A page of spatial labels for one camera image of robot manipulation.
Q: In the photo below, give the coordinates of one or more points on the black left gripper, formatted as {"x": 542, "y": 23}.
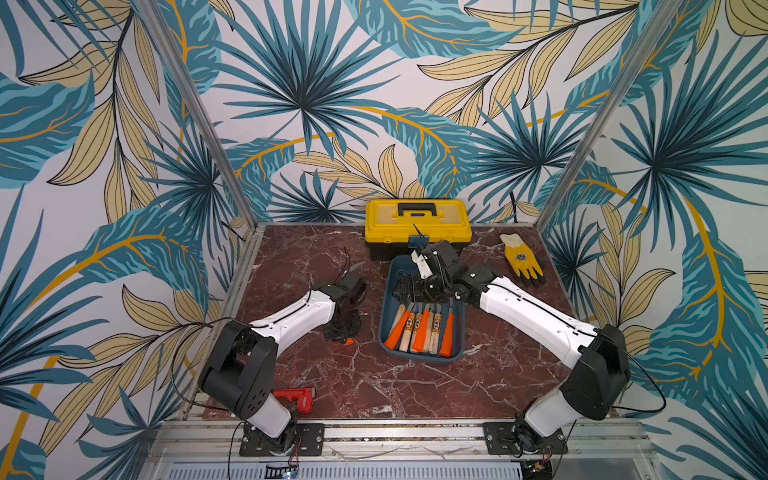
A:
{"x": 354, "y": 332}

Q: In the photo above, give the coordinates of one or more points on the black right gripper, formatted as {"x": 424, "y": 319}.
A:
{"x": 411, "y": 285}

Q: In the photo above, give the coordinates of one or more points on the wooden handle sickle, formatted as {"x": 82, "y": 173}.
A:
{"x": 408, "y": 329}
{"x": 427, "y": 339}
{"x": 435, "y": 330}

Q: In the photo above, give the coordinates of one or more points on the teal plastic tray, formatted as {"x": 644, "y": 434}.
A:
{"x": 403, "y": 265}

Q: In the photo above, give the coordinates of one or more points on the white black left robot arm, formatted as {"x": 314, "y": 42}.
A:
{"x": 239, "y": 371}

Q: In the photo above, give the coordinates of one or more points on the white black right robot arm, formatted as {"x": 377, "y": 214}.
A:
{"x": 597, "y": 357}

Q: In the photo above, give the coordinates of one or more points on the yellow white work glove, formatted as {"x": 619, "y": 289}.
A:
{"x": 521, "y": 259}

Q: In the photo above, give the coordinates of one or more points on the yellow black toolbox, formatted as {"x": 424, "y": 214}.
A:
{"x": 396, "y": 227}

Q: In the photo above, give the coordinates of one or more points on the red black clamp tool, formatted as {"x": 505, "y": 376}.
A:
{"x": 302, "y": 397}

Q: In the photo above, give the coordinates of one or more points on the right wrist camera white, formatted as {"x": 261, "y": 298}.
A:
{"x": 421, "y": 262}

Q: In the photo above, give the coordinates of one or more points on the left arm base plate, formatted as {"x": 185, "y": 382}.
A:
{"x": 300, "y": 441}

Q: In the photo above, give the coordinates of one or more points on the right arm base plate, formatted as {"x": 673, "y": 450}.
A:
{"x": 515, "y": 439}

